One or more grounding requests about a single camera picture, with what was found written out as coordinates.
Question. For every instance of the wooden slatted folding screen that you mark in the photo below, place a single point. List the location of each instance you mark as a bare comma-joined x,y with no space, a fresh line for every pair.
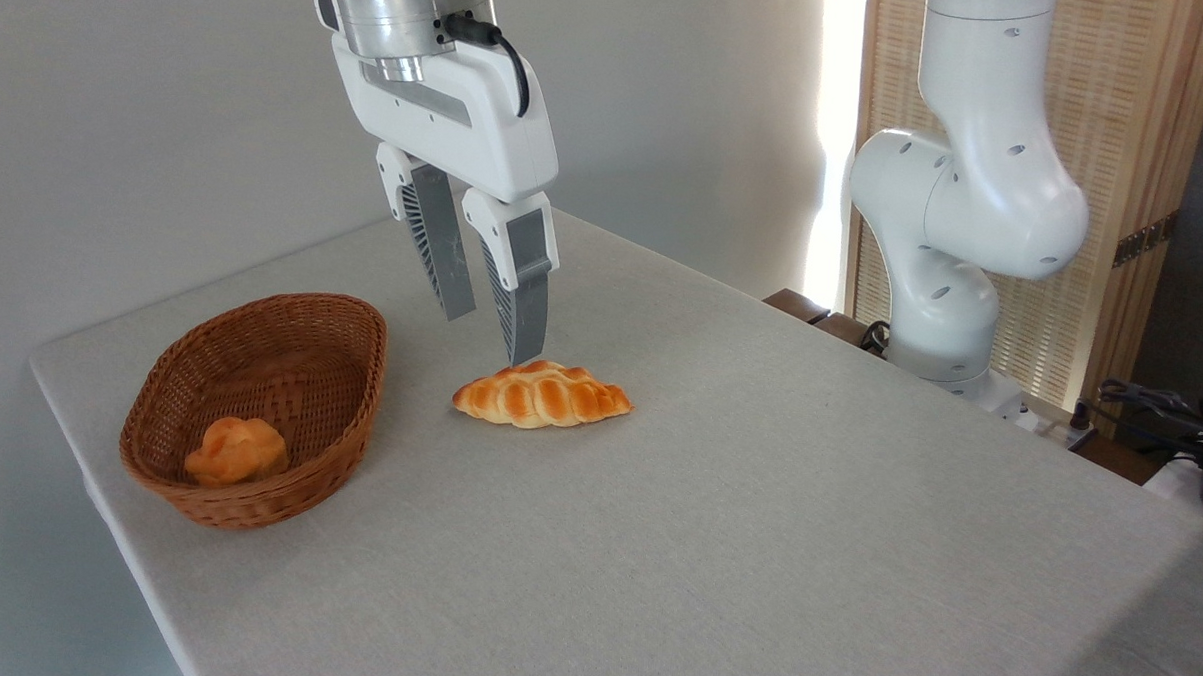
1130,116

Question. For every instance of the small round bread roll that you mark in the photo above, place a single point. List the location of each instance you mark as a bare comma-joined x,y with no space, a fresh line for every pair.
237,452

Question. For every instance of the metal screen hinge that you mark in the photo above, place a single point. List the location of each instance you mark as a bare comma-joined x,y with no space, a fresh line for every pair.
1145,240

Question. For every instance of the dark brown wooden furniture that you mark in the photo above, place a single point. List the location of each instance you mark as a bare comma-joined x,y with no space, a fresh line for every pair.
798,306

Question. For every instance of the white power strip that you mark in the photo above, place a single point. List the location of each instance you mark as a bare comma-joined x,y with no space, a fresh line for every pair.
1054,426

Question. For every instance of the brown wicker oval basket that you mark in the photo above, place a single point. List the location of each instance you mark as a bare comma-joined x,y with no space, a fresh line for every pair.
290,367

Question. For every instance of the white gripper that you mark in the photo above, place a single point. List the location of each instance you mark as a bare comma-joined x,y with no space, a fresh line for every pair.
474,118

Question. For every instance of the long braided bread loaf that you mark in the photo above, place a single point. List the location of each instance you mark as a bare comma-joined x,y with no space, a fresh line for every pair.
544,396

